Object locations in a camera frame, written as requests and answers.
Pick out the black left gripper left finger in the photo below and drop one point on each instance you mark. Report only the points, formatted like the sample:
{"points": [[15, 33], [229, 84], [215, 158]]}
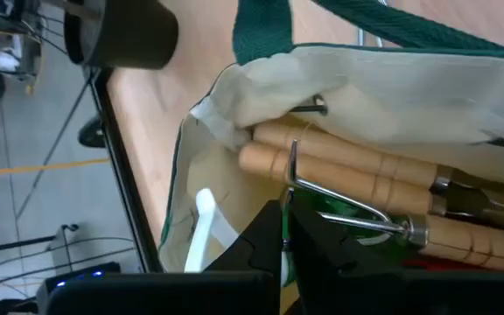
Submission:
{"points": [[156, 293]]}

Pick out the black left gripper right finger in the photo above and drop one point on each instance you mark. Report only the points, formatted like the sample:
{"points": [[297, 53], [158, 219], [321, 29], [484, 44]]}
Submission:
{"points": [[409, 293]]}

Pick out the beige green-trimmed gardening bag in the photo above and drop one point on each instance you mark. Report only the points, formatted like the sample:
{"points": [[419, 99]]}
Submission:
{"points": [[387, 87]]}

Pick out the black device blue lights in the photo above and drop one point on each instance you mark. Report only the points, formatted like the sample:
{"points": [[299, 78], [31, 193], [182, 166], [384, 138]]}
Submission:
{"points": [[81, 275]]}

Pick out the black table frame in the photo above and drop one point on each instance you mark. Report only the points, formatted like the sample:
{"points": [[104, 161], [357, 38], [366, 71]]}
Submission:
{"points": [[125, 184]]}

